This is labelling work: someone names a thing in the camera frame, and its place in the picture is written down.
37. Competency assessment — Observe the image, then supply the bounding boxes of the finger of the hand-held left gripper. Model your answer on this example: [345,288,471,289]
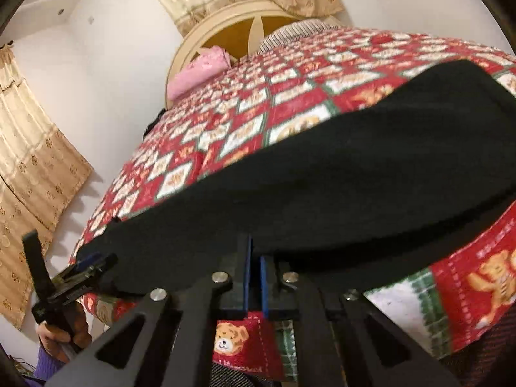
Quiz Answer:
[72,252,118,275]
[60,270,107,297]

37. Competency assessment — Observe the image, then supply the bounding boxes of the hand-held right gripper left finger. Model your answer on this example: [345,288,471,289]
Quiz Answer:
[46,234,253,387]

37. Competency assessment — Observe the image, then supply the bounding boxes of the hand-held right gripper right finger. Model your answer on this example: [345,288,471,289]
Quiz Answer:
[260,255,462,387]

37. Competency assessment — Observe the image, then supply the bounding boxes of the black pants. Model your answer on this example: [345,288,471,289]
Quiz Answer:
[74,60,516,300]

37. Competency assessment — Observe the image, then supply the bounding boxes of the person's left forearm purple sleeve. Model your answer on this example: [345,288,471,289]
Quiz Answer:
[22,346,67,387]

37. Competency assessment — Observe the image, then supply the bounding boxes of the person's left hand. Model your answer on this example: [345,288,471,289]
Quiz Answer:
[36,302,90,365]

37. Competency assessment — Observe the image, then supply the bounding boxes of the red bear patchwork quilt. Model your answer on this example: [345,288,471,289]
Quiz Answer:
[68,27,516,383]

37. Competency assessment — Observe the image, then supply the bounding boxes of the pink pillow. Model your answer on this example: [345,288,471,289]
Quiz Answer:
[166,45,233,102]

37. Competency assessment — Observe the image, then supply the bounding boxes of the dark ribbed cloth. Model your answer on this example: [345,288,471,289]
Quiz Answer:
[437,316,516,387]

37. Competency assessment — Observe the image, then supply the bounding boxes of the cream round headboard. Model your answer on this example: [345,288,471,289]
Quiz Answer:
[164,0,348,110]

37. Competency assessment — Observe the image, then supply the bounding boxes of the striped pillow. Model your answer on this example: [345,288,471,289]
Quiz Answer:
[255,18,344,55]

